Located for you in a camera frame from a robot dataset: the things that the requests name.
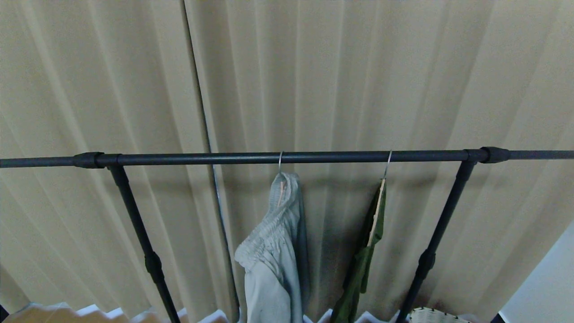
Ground grey curtain pull rod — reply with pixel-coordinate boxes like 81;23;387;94
181;0;241;323

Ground green garment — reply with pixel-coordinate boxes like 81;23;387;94
330;181;387;323

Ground pink clothes hanger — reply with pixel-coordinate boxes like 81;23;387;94
277;151;287;210
367;150;393;248

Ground black clothes rack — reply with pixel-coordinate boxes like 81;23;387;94
0;146;574;323

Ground white laundry basket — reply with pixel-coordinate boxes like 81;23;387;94
409;306;472;323

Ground pale grey shorts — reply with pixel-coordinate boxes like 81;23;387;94
234;171;310;323

